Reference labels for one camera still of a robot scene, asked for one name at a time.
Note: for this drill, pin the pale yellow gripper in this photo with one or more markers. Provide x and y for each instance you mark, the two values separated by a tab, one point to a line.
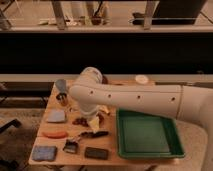
94	124

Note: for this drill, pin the grey-blue towel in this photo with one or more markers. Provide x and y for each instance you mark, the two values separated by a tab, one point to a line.
56	116

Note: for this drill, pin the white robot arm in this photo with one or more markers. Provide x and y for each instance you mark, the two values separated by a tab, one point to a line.
186	103

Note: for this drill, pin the yellow bananas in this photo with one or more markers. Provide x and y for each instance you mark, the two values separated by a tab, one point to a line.
104	109

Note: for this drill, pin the dark red grape bunch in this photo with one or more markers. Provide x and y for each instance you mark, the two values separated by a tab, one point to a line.
82	121

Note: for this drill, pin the wooden table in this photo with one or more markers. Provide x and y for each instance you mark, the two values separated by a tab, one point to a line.
109	142

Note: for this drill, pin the black rectangular block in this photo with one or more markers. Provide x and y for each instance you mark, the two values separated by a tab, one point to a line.
96	153

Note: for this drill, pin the small metal can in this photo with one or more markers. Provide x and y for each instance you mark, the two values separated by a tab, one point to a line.
62	99

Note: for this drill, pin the orange carrot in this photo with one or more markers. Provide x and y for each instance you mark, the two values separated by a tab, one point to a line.
55	135

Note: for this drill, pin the green plastic tray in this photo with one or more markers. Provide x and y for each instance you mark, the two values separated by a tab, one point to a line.
143	136

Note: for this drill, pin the blue sponge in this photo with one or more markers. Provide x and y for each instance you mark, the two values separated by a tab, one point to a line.
44	153

